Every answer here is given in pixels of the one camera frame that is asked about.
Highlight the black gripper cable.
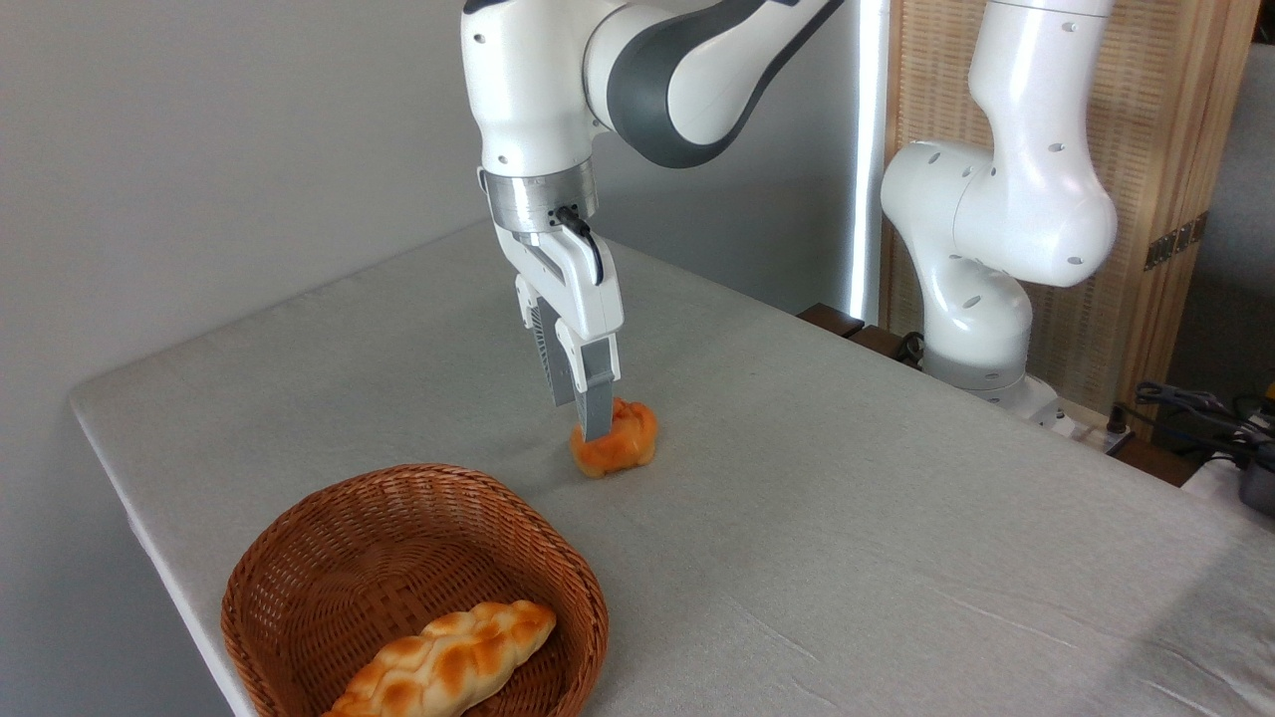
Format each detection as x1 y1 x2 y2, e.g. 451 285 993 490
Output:
554 206 606 286

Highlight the white vertical light strip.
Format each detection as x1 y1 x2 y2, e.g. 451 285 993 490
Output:
849 0 891 325

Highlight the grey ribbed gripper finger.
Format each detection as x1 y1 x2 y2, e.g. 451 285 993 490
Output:
515 276 577 407
555 319 621 444

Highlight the brown wicker basket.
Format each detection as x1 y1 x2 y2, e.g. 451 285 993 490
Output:
220 463 610 717

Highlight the long braided bread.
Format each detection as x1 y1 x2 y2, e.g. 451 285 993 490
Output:
321 599 558 717

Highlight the round orange bread roll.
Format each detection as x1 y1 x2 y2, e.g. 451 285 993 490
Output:
569 397 659 479

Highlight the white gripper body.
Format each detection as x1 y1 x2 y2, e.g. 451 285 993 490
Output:
493 217 626 341

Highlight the dark brown wooden block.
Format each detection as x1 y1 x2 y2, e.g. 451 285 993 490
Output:
847 324 922 369
797 303 866 340

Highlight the grey box device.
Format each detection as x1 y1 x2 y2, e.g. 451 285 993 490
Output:
1238 456 1275 517

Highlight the grey tablecloth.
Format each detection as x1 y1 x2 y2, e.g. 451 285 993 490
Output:
68 221 1275 717

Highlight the black cable bundle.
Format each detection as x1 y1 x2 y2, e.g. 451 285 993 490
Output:
1134 380 1275 451

